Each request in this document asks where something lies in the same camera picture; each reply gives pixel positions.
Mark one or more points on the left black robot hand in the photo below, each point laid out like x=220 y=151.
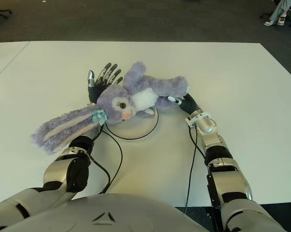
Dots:
x=94 y=90

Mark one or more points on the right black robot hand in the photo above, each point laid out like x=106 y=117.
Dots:
x=188 y=104

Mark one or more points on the purple plush rabbit doll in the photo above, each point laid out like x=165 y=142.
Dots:
x=111 y=96

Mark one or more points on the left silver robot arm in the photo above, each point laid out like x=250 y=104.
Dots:
x=56 y=169

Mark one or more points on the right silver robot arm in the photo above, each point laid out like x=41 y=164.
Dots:
x=232 y=178

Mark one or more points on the white plate black rim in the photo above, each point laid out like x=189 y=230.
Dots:
x=135 y=128

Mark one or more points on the silver robot torso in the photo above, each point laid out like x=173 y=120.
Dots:
x=106 y=212

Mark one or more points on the person in light trousers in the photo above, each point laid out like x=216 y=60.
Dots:
x=278 y=12

